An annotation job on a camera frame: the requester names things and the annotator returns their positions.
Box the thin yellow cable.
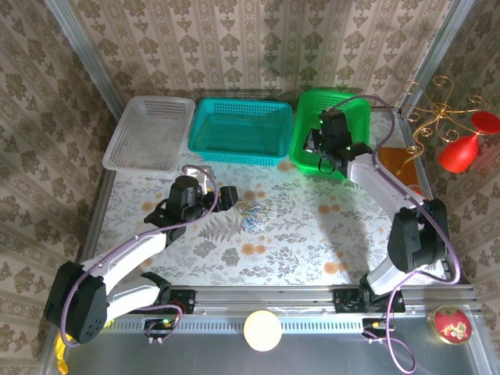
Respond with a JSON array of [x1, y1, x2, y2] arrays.
[[236, 202, 270, 227]]

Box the thin blue cable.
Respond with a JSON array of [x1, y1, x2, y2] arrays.
[[240, 209, 270, 231]]

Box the pile of rubber bands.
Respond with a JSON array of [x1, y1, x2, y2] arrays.
[[242, 205, 274, 228]]

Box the thin beige cable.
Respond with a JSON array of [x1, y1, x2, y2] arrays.
[[234, 201, 278, 226]]

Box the green plastic basket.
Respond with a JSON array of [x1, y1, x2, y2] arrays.
[[287, 88, 371, 181]]

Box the teal plastic basket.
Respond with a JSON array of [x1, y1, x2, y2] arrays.
[[187, 97, 294, 168]]

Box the brown wooden board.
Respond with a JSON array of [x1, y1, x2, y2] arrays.
[[377, 146, 421, 188]]

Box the white plastic basket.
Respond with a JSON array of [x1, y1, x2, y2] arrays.
[[102, 95, 196, 180]]

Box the floral tablecloth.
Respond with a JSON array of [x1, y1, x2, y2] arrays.
[[91, 105, 437, 289]]

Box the red goblet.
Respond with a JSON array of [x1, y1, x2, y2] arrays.
[[437, 111, 500, 175]]

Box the pale yellow ball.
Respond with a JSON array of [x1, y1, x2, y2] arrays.
[[242, 310, 283, 352]]

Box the yellow banana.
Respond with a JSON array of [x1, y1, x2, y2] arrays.
[[53, 318, 115, 375]]

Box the round red tin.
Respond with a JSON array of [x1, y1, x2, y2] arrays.
[[427, 305, 473, 345]]

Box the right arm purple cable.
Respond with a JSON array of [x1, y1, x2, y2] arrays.
[[323, 95, 463, 374]]

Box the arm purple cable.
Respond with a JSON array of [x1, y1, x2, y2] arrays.
[[62, 164, 218, 348], [323, 95, 463, 374]]

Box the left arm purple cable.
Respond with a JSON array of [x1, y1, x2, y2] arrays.
[[62, 164, 218, 348]]

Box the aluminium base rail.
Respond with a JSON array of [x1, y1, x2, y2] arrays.
[[166, 284, 480, 316]]

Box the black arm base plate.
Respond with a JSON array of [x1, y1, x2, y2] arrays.
[[334, 288, 407, 313], [127, 288, 196, 316]]

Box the gold wire ornament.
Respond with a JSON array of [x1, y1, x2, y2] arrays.
[[396, 75, 491, 177]]

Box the slotted grey cable duct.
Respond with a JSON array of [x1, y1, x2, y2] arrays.
[[105, 315, 366, 334]]

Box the aluminium frame post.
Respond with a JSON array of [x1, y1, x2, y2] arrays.
[[45, 0, 124, 118], [398, 0, 473, 114]]

